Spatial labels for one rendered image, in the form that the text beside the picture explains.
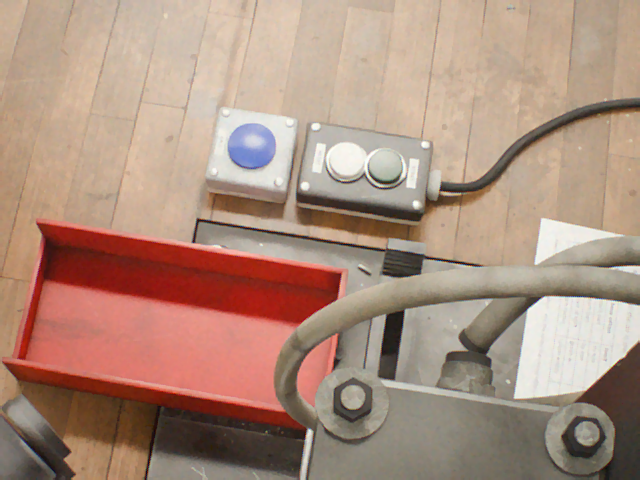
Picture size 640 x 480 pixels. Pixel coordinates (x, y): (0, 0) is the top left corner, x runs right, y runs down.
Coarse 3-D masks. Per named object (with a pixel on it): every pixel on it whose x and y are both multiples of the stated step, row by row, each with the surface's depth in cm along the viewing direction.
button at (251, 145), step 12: (240, 132) 102; (252, 132) 102; (264, 132) 103; (228, 144) 102; (240, 144) 102; (252, 144) 102; (264, 144) 102; (240, 156) 102; (252, 156) 102; (264, 156) 102; (252, 168) 102
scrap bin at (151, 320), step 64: (64, 256) 102; (128, 256) 101; (192, 256) 98; (256, 256) 97; (64, 320) 100; (128, 320) 100; (192, 320) 100; (256, 320) 101; (64, 384) 97; (128, 384) 93; (192, 384) 99; (256, 384) 99
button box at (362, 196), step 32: (320, 128) 104; (352, 128) 104; (544, 128) 107; (320, 160) 103; (416, 160) 103; (320, 192) 102; (352, 192) 102; (384, 192) 102; (416, 192) 102; (416, 224) 104
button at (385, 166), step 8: (376, 152) 102; (384, 152) 102; (392, 152) 102; (376, 160) 102; (384, 160) 102; (392, 160) 102; (400, 160) 102; (368, 168) 102; (376, 168) 102; (384, 168) 102; (392, 168) 102; (400, 168) 102; (376, 176) 101; (384, 176) 102; (392, 176) 102
